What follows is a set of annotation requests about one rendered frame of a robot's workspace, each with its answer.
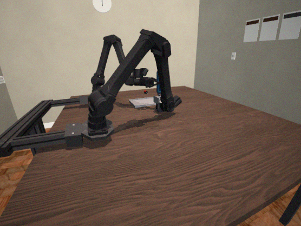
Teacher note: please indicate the blue electric screwdriver body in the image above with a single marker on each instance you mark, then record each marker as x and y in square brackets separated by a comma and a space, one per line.
[158, 90]

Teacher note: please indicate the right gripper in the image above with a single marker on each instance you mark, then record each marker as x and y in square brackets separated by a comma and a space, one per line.
[159, 109]

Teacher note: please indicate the white shallow tray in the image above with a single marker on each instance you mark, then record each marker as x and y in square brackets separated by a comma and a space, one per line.
[142, 102]

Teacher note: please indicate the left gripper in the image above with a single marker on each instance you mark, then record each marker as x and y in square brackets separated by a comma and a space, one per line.
[149, 82]

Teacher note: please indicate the white l-shaped bracket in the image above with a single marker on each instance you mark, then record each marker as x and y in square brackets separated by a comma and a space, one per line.
[156, 100]

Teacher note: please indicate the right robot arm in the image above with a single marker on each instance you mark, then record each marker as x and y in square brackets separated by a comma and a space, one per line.
[101, 103]

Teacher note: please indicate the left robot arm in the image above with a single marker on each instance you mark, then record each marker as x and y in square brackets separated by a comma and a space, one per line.
[117, 44]

